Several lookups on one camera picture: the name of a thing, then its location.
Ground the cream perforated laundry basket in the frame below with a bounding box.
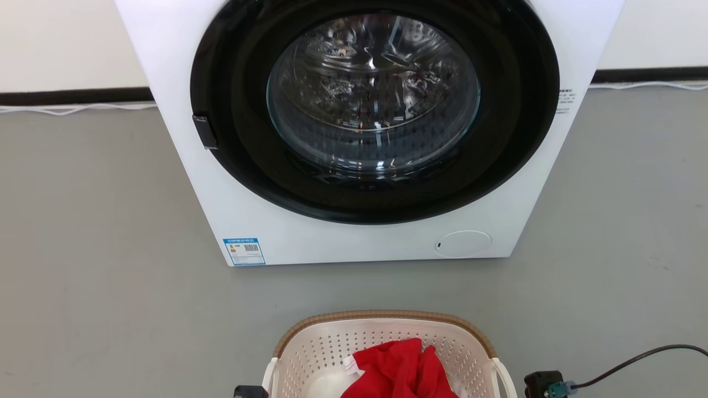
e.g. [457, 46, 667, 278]
[261, 310, 519, 398]

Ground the white front-load washing machine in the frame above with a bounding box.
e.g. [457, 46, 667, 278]
[114, 0, 626, 268]

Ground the round white filter cover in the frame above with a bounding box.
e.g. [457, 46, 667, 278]
[434, 231, 492, 259]

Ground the blue white energy label sticker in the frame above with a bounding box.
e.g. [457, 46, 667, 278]
[222, 238, 266, 266]

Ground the black round washer door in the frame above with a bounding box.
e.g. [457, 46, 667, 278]
[190, 0, 560, 225]

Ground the red garment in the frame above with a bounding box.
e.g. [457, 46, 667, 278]
[340, 338, 460, 398]

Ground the white garment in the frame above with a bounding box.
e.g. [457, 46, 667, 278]
[307, 354, 366, 398]

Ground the black door latch handle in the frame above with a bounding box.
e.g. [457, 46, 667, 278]
[192, 114, 219, 150]

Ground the black cable with green plug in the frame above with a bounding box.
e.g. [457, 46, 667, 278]
[545, 344, 708, 398]

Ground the thin white floor cable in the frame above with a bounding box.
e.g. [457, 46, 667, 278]
[589, 81, 708, 91]
[0, 102, 158, 116]

